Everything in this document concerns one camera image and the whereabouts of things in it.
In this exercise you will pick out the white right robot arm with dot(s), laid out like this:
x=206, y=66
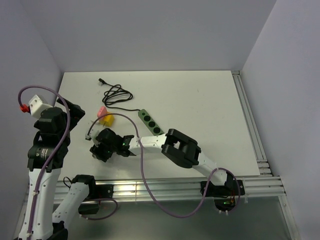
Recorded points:
x=181, y=149

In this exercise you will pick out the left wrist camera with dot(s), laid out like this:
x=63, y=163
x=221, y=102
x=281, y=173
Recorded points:
x=36, y=105

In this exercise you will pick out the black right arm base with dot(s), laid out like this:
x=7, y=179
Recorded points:
x=221, y=191

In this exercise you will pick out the pink plug adapter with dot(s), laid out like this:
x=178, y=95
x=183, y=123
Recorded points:
x=102, y=111

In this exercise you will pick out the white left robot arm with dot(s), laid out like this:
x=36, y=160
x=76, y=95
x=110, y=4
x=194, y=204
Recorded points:
x=45, y=161

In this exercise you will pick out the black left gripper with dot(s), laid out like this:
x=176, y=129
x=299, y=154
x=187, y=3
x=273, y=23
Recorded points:
x=76, y=114

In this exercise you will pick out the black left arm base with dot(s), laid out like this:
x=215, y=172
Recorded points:
x=101, y=191

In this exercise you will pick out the yellow plug adapter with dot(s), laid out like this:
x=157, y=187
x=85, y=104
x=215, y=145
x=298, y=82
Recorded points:
x=107, y=120

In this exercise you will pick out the aluminium rail frame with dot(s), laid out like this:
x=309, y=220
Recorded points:
x=225, y=205

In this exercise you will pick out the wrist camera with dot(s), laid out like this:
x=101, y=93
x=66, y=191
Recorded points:
x=36, y=105
x=92, y=134

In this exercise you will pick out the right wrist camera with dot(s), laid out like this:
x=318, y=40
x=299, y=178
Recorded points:
x=92, y=134

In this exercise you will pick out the green power strip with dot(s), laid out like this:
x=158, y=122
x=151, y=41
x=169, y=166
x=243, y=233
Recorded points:
x=150, y=123

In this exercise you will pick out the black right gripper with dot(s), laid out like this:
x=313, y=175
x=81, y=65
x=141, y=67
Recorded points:
x=98, y=152

